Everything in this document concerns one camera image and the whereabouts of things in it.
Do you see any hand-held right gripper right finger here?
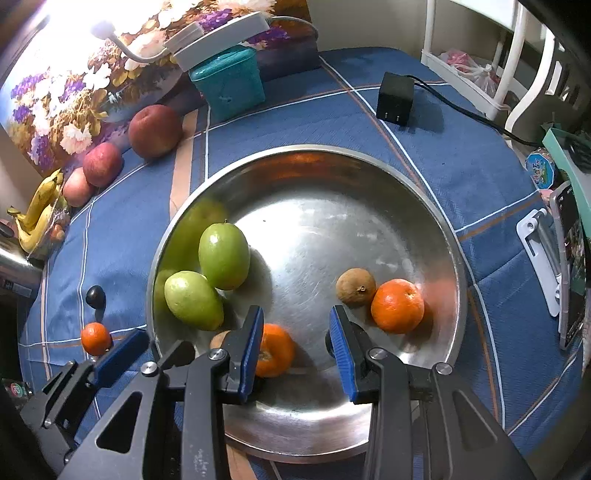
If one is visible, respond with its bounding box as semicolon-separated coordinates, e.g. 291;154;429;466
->
329;305;536;480

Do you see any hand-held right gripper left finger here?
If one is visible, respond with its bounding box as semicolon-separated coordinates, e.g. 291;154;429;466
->
60;305;265;480

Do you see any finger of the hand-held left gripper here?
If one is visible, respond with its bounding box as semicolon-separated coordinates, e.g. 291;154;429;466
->
21;329;151;464

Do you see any orange tangerine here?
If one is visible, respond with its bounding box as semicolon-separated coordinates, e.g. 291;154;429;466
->
255;323;296;379
81;322;113;356
370;279;426;335

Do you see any brown kiwi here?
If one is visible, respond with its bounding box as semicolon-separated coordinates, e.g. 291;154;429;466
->
335;268;378;306

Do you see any green mango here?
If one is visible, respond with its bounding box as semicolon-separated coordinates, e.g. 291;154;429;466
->
198;223;251;291

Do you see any round steel plate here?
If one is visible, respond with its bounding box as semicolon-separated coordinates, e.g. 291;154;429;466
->
145;144;468;463

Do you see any clear glass fruit bowl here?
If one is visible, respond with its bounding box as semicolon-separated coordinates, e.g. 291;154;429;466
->
28;198;72;261

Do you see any steel thermos jug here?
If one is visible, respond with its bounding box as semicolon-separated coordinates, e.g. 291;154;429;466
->
0;222;44;296

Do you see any yellow banana bunch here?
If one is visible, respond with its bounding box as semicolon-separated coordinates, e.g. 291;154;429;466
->
7;168;65;252

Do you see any white phone stand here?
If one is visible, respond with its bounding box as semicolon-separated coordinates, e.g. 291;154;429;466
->
516;209;564;317

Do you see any blue plaid tablecloth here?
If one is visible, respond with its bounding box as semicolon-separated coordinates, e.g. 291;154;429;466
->
18;46;580;480

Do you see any dark red apple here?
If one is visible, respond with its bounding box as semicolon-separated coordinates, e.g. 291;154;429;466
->
128;104;183;159

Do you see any smartphone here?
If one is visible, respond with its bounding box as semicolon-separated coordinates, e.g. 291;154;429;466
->
551;182;587;352

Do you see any black power adapter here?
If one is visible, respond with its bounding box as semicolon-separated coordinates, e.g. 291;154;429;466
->
376;71;415;127

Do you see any floral painting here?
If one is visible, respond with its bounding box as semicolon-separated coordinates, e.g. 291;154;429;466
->
0;0;321;178

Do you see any teal plastic container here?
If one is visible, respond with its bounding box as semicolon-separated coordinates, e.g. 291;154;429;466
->
189;45;267;121

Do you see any colourful round tin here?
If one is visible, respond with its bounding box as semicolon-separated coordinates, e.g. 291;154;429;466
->
525;148;557;190

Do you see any mint green box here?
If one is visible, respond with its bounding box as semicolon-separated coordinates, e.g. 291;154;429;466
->
542;127;591;195

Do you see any white gooseneck desk lamp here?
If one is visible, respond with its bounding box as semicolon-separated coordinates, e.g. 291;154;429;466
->
90;11;273;72

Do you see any plastic bag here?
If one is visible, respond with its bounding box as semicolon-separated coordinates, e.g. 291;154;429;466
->
436;50;502;100

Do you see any white shelf rack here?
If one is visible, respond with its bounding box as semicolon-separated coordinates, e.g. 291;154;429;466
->
420;0;583;139

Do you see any black power cable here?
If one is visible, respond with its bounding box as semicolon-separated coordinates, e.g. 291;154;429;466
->
412;78;541;148

